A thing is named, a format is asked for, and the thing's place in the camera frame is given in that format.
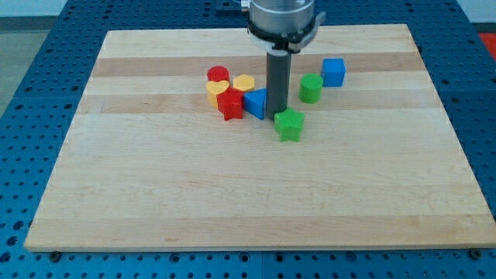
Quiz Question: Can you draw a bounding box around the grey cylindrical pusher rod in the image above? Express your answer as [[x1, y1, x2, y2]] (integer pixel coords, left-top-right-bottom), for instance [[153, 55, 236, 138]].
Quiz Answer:
[[266, 52, 291, 119]]

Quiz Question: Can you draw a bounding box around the blue triangle block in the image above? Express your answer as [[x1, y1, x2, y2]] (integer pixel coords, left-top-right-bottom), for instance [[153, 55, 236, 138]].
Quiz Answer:
[[243, 88, 267, 119]]

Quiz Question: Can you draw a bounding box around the blue cube block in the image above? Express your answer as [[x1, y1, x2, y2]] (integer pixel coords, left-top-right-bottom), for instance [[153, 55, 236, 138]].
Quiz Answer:
[[321, 58, 346, 88]]

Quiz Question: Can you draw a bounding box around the yellow hexagon block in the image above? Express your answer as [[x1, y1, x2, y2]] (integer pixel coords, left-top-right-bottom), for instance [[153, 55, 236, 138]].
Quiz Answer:
[[232, 74, 255, 92]]

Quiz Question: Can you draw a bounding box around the green cylinder block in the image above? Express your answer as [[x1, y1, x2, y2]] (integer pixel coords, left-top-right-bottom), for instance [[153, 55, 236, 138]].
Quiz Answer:
[[299, 73, 323, 104]]

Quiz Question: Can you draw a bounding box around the red cylinder block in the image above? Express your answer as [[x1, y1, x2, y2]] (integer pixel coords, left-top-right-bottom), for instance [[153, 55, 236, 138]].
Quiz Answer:
[[207, 65, 230, 81]]

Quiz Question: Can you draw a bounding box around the green star block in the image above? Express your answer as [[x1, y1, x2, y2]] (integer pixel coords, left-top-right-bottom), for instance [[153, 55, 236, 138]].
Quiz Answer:
[[274, 107, 305, 142]]

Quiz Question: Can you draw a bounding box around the red star block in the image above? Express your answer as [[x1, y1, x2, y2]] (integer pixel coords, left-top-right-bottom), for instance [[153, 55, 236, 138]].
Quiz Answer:
[[217, 88, 244, 121]]

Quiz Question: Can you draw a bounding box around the yellow heart block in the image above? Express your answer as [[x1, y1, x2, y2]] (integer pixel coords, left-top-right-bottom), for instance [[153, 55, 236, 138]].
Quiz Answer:
[[205, 80, 230, 109]]

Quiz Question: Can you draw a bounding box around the light wooden board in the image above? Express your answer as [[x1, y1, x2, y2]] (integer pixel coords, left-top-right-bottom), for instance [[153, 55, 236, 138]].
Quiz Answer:
[[25, 24, 495, 252]]

